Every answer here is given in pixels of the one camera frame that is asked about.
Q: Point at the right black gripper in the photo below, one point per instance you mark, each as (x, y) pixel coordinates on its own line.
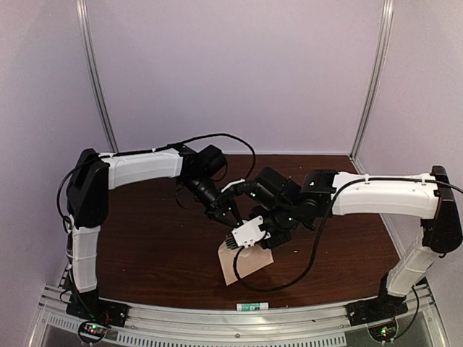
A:
(283, 238)

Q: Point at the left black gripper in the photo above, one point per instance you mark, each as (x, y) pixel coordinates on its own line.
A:
(223, 209)

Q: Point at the beige envelope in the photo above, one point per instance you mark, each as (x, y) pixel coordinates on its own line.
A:
(249, 261)

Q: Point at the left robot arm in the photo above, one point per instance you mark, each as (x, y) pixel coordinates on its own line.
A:
(96, 174)

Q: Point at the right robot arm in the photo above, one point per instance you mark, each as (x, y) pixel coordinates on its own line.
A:
(426, 198)

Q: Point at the green white glue stick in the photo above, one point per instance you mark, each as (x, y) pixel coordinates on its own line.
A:
(251, 307)

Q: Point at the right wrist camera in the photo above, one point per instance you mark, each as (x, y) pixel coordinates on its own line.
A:
(248, 234)

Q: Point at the aluminium front rail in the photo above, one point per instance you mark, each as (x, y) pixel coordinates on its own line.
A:
(321, 325)

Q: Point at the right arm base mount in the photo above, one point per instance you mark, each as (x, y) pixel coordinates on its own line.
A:
(382, 307)

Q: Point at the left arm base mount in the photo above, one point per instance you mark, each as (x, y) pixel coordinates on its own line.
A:
(90, 306)

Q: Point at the right aluminium frame post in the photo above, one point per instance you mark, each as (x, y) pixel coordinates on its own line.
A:
(384, 34)

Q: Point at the aluminium frame post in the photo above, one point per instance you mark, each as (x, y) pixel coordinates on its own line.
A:
(384, 34)
(95, 80)

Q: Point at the left aluminium frame post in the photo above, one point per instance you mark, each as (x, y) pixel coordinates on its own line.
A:
(95, 80)

